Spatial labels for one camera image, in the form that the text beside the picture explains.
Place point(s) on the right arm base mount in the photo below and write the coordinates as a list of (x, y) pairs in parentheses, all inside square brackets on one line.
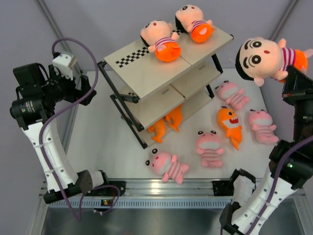
[(222, 188)]

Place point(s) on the pink striped frog plush middle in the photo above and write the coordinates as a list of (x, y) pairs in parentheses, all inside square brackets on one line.
[(208, 146)]

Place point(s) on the pink striped frog plush front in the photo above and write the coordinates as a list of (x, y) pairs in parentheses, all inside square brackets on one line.
[(167, 166)]

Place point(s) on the black-haired boy doll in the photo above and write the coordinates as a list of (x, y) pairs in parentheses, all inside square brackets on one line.
[(259, 58)]

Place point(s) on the pink striped frog plush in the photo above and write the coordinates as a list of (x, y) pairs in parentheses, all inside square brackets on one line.
[(208, 146), (261, 123), (167, 166), (232, 95)]

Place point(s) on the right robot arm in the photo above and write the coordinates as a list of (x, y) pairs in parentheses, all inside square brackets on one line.
[(290, 166)]

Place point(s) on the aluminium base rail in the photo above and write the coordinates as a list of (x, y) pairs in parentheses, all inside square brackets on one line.
[(155, 187)]

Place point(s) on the orange shark plush on floor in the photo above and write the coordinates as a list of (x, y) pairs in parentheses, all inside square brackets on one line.
[(228, 120)]

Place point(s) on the boy doll on shelf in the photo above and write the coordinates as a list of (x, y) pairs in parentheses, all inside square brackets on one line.
[(190, 19)]

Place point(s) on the boy doll orange shorts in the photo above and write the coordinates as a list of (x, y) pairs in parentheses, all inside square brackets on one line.
[(159, 39)]

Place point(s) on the orange shark plush under shelf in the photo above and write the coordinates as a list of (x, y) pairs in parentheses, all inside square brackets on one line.
[(159, 130)]

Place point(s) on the slotted cable duct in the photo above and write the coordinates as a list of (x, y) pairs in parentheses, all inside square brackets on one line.
[(161, 203)]

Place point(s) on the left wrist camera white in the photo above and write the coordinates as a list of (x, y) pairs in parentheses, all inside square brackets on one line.
[(65, 62)]

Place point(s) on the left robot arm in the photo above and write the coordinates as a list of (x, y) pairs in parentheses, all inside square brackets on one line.
[(37, 94)]

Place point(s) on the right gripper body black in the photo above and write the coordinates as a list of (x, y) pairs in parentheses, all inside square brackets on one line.
[(299, 99)]

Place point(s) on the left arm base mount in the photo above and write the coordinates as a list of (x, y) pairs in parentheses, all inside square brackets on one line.
[(108, 190)]

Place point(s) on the pink striped frog plush right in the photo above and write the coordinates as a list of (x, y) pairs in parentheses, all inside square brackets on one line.
[(261, 123)]

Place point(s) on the pink striped frog plush back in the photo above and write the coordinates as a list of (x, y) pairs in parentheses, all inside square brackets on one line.
[(232, 95)]

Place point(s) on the beige three-tier shelf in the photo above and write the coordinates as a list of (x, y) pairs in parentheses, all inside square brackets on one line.
[(146, 89)]

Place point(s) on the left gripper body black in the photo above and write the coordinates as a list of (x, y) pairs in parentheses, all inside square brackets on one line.
[(62, 88)]

